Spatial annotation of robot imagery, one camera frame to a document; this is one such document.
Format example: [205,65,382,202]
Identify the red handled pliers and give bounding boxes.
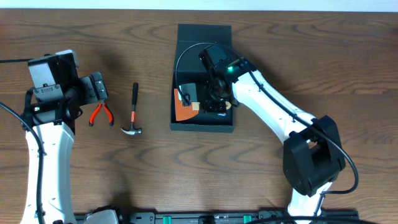
[88,100,115,127]

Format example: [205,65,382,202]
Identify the orange scraper wooden handle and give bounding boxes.
[174,88,232,121]

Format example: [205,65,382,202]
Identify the small claw hammer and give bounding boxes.
[121,82,142,136]

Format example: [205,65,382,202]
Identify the dark green box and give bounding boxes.
[170,24,234,133]

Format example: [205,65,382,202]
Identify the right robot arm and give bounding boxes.
[174,42,346,217]

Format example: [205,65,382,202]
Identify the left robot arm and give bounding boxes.
[21,121,83,224]

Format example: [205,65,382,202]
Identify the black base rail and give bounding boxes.
[74,210,360,224]

